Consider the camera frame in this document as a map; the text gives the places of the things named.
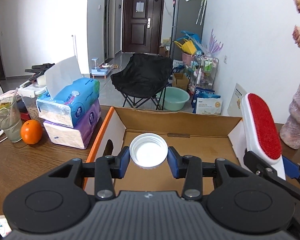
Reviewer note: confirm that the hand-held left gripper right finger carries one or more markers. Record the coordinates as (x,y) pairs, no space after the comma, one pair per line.
(173,162)

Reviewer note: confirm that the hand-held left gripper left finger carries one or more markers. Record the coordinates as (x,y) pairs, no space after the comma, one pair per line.
(125,161)

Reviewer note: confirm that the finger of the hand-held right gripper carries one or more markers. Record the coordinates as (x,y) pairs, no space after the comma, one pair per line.
(291,168)
(257,166)

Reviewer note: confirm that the white plastic jar lid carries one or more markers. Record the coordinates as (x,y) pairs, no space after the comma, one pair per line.
(147,152)

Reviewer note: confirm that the orange cardboard box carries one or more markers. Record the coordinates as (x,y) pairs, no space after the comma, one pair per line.
(180,127)

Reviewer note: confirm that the red white lint brush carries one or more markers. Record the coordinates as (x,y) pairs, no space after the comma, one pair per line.
(262,125)

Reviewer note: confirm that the pink stone vase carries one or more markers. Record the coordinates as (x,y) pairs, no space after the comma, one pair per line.
(297,120)

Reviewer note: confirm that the purple tissue pack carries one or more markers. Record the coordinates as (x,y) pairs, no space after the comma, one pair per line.
(70,136)

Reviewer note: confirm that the green plastic basin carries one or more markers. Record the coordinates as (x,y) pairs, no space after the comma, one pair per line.
(175,100)

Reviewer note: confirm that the white blue printed bag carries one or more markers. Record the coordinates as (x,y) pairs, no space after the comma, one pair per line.
(207,106)

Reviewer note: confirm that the white flat board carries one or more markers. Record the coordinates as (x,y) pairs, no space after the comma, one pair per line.
(236,100)

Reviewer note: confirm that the blue tissue pack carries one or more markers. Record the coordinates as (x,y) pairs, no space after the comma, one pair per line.
(72,102)

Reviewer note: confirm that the small brown cardboard box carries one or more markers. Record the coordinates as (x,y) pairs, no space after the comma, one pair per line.
(180,81)

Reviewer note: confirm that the black folding chair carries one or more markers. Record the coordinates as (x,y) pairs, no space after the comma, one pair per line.
(142,75)

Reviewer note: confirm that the white pet water fountain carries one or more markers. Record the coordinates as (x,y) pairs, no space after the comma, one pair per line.
(97,71)

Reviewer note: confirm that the orange fruit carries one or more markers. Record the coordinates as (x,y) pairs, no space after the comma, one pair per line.
(31,132)

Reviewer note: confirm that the pink plastic bucket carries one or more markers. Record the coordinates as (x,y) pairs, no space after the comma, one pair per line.
(187,58)

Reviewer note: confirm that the red box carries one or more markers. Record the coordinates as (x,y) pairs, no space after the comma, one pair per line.
(27,115)

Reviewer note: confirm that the clear plastic food container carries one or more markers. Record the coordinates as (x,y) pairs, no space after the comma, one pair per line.
(30,105)

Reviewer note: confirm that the white round cup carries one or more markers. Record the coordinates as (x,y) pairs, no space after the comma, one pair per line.
(41,80)

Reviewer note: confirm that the yellow dustpan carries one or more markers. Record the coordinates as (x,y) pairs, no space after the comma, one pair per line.
(188,46)

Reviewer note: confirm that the glass cup with straw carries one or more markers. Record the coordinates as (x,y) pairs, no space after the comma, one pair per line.
(10,127)

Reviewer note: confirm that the purple fairy wings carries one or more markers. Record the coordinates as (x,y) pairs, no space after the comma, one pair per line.
(213,45)

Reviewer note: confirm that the black flat tool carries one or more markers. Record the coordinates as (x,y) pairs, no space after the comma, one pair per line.
(40,67)

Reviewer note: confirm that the white mop pole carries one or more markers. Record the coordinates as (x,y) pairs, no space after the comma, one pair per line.
(74,45)

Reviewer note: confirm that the dark brown entrance door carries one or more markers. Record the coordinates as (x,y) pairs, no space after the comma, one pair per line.
(142,30)

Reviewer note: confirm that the pink white box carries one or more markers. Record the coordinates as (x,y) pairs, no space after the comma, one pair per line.
(7,96)

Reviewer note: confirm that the grey refrigerator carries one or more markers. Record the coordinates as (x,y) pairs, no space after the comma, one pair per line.
(187,17)

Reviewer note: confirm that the white paper notice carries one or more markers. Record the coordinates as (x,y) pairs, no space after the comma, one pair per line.
(139,7)

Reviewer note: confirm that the white folded umbrella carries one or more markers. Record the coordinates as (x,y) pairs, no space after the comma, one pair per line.
(202,7)

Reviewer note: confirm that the white wall socket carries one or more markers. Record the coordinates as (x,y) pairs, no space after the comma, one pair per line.
(225,59)

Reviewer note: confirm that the blue plastic frame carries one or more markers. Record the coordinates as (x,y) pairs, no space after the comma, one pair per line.
(190,33)

